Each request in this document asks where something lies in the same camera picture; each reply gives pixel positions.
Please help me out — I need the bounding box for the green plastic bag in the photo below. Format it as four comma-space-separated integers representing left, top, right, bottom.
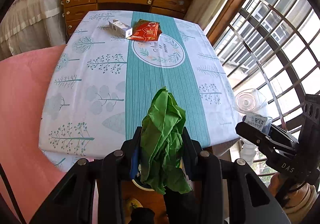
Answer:
140, 87, 191, 195

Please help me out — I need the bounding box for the orange foil heat-patch pouch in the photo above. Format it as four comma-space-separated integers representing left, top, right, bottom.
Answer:
127, 19, 162, 42

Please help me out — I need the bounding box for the white purple carton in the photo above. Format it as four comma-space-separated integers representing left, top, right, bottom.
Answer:
109, 19, 133, 38

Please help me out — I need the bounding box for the round cream trash bin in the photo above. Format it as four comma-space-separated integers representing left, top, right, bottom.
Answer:
131, 159, 183, 192

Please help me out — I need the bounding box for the person's right hand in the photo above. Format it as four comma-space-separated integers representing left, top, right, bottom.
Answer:
268, 173, 318, 223

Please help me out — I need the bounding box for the left yellow slipper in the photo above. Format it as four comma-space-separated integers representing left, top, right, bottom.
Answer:
124, 197, 143, 217

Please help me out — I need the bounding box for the blue white patterned tablecloth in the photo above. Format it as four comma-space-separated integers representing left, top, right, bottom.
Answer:
39, 10, 238, 171

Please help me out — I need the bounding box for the metal window grille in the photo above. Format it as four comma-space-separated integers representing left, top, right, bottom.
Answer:
213, 0, 320, 187

